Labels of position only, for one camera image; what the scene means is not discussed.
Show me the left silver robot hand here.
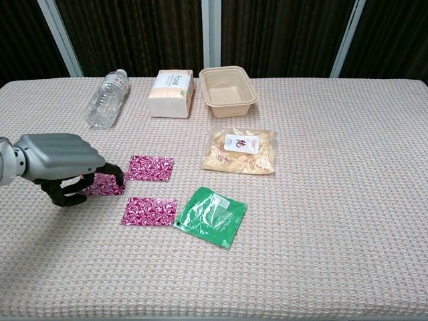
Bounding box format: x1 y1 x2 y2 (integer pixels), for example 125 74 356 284
13 132 125 207

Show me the magenta white patterned packet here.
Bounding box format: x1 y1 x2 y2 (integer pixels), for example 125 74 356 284
125 154 175 183
78 172 126 197
120 196 178 227

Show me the clear plastic water bottle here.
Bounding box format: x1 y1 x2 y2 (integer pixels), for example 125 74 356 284
85 69 130 130

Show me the peach tissue pack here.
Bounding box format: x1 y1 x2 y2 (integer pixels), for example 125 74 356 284
147 69 195 119

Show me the dark pleated partition panel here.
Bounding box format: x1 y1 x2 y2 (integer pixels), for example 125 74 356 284
55 0 204 78
340 0 428 91
220 0 356 78
0 0 71 88

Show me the green foil sachet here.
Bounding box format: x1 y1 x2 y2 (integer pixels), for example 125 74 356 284
173 186 248 250

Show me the beige food container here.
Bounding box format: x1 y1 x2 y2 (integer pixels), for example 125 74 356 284
199 66 259 118

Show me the clear snack bag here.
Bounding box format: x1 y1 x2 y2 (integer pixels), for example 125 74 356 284
201 126 279 175

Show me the pink waffle tablecloth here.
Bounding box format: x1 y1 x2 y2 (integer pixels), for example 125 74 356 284
0 77 428 317

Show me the grey aluminium partition post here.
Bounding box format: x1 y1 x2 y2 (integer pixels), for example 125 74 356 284
330 0 366 78
200 0 222 70
35 0 84 78

